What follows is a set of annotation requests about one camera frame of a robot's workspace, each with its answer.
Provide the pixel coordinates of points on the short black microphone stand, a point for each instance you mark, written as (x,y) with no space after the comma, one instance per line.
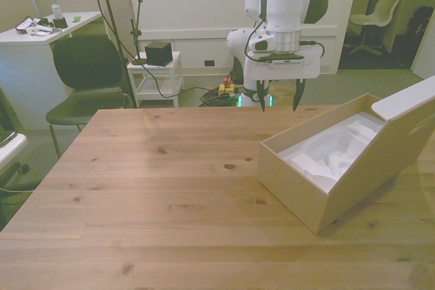
(137,32)

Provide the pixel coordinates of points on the yellow emergency stop button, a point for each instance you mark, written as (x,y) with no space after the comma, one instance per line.
(227,87)

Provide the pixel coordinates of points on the beige cardboard box with lid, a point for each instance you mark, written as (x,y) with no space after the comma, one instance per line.
(360,181)

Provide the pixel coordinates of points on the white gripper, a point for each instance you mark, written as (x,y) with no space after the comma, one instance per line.
(289,72)

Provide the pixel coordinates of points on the tall black tripod stand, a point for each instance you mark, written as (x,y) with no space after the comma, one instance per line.
(112,15)

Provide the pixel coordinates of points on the white moulded foam insert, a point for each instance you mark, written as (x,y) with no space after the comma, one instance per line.
(326,154)

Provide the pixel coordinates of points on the dark wrist camera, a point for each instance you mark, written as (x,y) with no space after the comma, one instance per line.
(285,60)

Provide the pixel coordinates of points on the green paper slip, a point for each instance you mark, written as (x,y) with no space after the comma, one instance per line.
(77,18)

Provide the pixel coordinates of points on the black wall outlet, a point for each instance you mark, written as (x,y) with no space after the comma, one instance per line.
(209,63)

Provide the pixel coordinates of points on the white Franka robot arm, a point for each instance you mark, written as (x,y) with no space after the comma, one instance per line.
(283,4)

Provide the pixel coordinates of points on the white panelled cabinet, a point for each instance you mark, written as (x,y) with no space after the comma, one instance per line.
(190,11)

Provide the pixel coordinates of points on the black office chair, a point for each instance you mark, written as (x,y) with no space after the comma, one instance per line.
(86,62)

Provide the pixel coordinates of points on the white desk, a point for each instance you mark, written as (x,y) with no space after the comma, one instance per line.
(23,66)

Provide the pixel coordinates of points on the small white side table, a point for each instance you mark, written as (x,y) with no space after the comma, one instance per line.
(170,66)

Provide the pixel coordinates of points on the small black holder box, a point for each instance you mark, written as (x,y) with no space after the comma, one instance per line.
(60,22)

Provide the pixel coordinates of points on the black cube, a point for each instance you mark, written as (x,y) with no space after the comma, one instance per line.
(157,53)

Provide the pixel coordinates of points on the black chair base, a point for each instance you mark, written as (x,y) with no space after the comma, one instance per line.
(17,186)

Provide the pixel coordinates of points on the white handheld controller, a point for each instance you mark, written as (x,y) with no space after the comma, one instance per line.
(37,32)

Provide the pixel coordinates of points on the white swivel chair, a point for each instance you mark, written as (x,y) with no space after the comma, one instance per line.
(382,9)

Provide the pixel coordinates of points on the white rounded table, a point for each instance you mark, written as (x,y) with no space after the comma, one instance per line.
(12,149)

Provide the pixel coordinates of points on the clear plastic bottle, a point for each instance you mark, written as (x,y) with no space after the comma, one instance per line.
(56,8)

